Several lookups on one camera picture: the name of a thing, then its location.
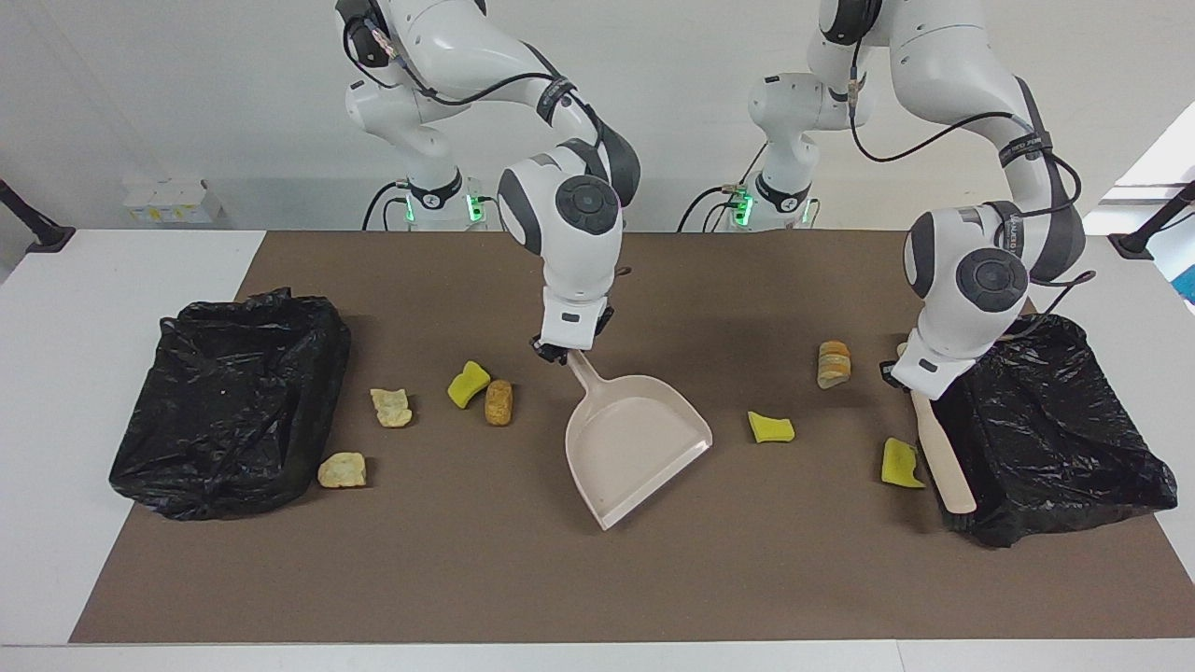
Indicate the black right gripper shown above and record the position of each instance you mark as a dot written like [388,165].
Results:
[607,322]

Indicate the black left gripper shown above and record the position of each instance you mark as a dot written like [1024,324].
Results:
[890,370]

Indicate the striped orange bread piece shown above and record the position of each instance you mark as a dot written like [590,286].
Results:
[834,366]

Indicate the brown cracked bread roll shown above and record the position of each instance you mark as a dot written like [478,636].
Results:
[499,403]

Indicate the beige hand brush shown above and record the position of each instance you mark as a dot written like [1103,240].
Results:
[938,448]

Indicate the notched yellow sponge block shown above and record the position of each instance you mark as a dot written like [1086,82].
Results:
[899,464]

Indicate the beige plastic dustpan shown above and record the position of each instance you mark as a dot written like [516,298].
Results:
[635,439]

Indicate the small curved yellow sponge piece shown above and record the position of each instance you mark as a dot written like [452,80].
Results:
[770,428]

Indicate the angular pale food chunk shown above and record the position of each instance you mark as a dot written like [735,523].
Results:
[391,408]

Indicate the oval pale food chunk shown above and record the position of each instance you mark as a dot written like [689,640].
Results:
[342,470]

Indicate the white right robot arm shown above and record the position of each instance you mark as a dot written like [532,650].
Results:
[579,252]

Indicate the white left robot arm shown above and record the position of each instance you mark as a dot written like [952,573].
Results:
[962,308]

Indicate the bin with black trash bag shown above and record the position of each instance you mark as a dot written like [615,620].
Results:
[1055,439]
[224,401]

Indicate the brown table mat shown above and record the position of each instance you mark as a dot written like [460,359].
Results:
[467,560]

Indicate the small white box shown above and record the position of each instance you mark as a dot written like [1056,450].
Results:
[200,201]

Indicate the black camera stand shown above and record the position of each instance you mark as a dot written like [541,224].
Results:
[1134,244]
[47,238]

